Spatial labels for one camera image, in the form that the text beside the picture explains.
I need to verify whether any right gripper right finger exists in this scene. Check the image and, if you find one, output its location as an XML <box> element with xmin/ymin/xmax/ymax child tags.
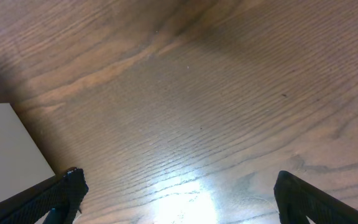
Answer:
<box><xmin>273</xmin><ymin>170</ymin><xmax>358</xmax><ymax>224</ymax></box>

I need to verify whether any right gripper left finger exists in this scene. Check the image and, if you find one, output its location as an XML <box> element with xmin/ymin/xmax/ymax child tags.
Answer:
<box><xmin>0</xmin><ymin>167</ymin><xmax>89</xmax><ymax>224</ymax></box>

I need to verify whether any white cardboard box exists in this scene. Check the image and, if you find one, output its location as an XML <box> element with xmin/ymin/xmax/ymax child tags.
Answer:
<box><xmin>0</xmin><ymin>103</ymin><xmax>56</xmax><ymax>211</ymax></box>

